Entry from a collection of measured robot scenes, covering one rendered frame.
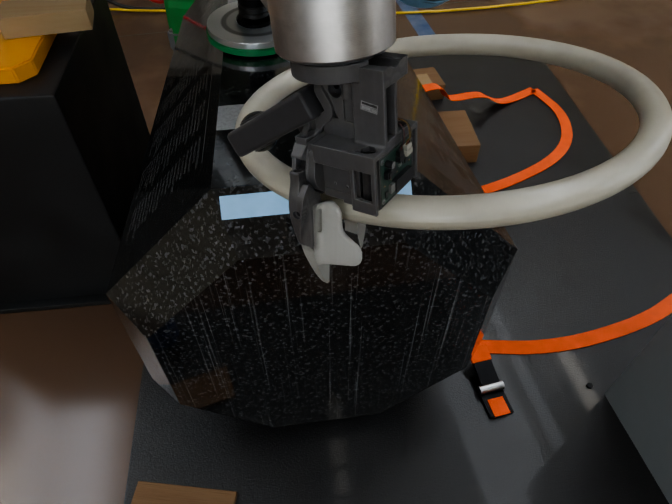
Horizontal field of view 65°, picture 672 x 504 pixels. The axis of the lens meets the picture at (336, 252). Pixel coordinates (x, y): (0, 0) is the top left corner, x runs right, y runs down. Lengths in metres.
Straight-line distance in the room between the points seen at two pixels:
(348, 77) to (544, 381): 1.37
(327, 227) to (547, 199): 0.19
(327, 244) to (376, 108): 0.14
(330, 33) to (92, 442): 1.41
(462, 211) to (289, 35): 0.20
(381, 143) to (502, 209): 0.12
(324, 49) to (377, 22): 0.04
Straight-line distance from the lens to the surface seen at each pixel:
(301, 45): 0.38
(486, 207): 0.46
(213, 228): 0.88
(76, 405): 1.70
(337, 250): 0.47
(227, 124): 1.00
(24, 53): 1.48
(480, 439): 1.53
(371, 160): 0.40
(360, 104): 0.40
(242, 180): 0.88
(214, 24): 1.27
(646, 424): 1.60
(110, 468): 1.59
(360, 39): 0.38
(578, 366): 1.73
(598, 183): 0.51
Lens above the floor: 1.40
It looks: 49 degrees down
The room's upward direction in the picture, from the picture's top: straight up
